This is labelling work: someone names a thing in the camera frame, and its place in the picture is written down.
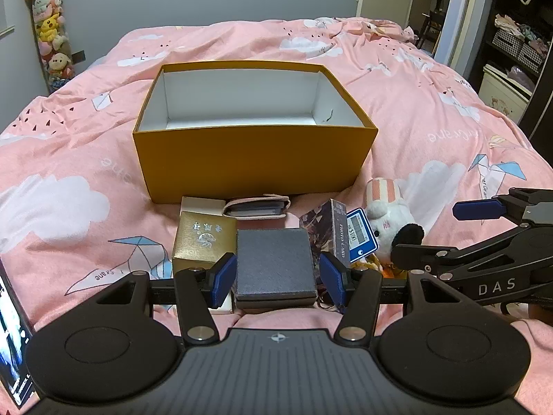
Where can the black shelf unit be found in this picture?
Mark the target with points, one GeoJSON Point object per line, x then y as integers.
{"type": "Point", "coordinates": [501, 8]}

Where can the small gold box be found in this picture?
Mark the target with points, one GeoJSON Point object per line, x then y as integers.
{"type": "Point", "coordinates": [201, 237]}

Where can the clear tube of plush toys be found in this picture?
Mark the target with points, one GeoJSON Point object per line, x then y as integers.
{"type": "Point", "coordinates": [49, 30]}

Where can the grey square box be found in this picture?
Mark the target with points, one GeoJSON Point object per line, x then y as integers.
{"type": "Point", "coordinates": [274, 263]}

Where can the dark photo card pack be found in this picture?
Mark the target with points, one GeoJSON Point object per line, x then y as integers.
{"type": "Point", "coordinates": [339, 233]}

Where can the orange cardboard box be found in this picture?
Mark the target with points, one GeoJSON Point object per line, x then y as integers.
{"type": "Point", "coordinates": [250, 160]}

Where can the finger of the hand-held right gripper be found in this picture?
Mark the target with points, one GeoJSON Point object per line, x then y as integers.
{"type": "Point", "coordinates": [419, 256]}
{"type": "Point", "coordinates": [475, 210]}

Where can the white plush dog striped hat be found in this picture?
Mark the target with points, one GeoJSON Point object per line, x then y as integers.
{"type": "Point", "coordinates": [389, 220]}

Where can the white storage bin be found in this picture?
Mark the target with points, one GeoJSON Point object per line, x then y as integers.
{"type": "Point", "coordinates": [503, 93]}

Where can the white glasses case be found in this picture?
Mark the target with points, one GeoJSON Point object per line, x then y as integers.
{"type": "Point", "coordinates": [201, 204]}

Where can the pink printed blanket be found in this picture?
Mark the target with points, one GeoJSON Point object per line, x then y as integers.
{"type": "Point", "coordinates": [65, 160]}

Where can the checked storage basket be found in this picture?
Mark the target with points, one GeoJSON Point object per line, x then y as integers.
{"type": "Point", "coordinates": [507, 42]}
{"type": "Point", "coordinates": [533, 57]}

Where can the phone with lit screen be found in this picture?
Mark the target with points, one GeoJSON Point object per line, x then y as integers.
{"type": "Point", "coordinates": [13, 346]}

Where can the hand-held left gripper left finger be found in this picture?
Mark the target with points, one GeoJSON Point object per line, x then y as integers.
{"type": "Point", "coordinates": [224, 279]}

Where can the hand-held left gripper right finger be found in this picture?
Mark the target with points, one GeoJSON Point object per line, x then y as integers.
{"type": "Point", "coordinates": [332, 279]}

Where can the pink card holder wallet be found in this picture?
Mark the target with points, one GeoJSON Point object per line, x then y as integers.
{"type": "Point", "coordinates": [255, 209]}

